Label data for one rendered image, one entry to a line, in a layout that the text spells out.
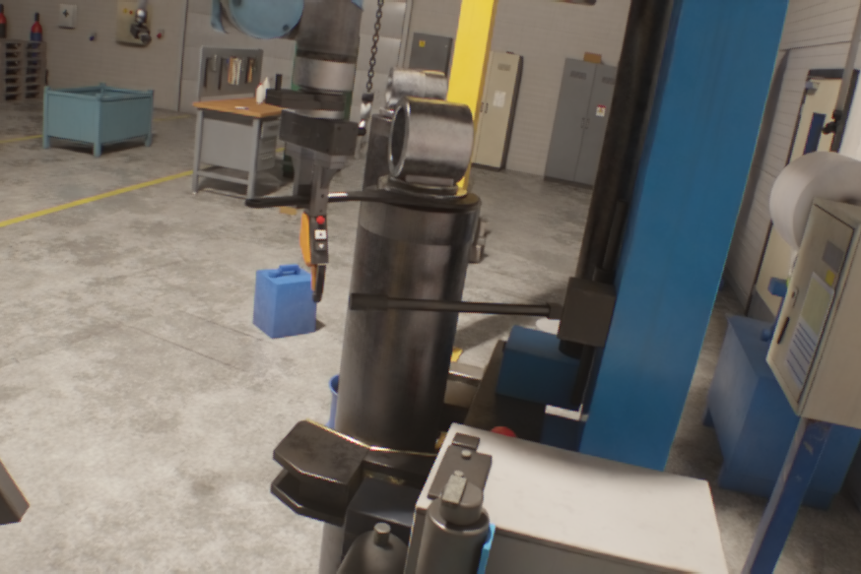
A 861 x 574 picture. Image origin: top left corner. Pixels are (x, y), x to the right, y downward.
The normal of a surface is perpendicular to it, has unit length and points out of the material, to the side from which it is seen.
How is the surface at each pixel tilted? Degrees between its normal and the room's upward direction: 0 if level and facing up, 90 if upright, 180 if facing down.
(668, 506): 0
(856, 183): 90
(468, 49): 90
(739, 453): 90
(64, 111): 90
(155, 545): 0
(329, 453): 0
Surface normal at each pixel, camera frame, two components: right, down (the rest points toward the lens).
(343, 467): 0.15, -0.94
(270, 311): -0.75, 0.09
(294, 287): 0.65, 0.33
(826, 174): -0.22, 0.26
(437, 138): 0.26, 0.19
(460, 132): 0.29, -0.10
